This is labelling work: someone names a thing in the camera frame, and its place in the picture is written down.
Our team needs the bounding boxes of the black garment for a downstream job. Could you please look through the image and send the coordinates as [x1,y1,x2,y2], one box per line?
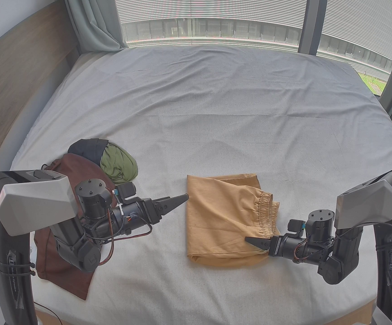
[68,139,110,167]

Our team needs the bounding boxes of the window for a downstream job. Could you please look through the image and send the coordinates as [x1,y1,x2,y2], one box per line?
[110,0,392,98]

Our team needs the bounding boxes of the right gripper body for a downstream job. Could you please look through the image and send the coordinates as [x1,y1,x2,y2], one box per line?
[267,234,310,260]

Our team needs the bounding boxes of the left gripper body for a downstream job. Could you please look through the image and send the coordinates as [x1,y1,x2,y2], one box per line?
[113,197,164,231]

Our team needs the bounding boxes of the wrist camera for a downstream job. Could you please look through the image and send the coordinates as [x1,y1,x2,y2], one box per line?
[287,219,306,238]
[115,181,137,204]

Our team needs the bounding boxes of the bed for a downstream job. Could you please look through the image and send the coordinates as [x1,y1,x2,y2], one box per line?
[0,0,392,325]

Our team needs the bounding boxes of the green garment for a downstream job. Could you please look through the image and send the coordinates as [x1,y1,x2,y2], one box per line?
[99,142,139,185]

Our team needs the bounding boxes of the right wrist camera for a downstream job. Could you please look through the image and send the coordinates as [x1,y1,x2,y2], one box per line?
[287,219,306,238]

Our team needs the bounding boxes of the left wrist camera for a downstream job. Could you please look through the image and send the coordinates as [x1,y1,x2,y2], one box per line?
[115,181,137,204]

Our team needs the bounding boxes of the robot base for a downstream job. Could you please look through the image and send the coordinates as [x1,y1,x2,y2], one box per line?
[370,312,392,325]

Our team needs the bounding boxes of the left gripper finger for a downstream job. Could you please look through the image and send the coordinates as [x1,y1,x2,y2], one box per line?
[155,193,190,210]
[159,198,189,218]

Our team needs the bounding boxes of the tan shorts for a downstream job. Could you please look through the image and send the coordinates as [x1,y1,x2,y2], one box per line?
[186,173,282,268]

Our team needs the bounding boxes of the brown shorts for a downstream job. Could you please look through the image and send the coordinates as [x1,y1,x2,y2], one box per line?
[34,153,117,300]

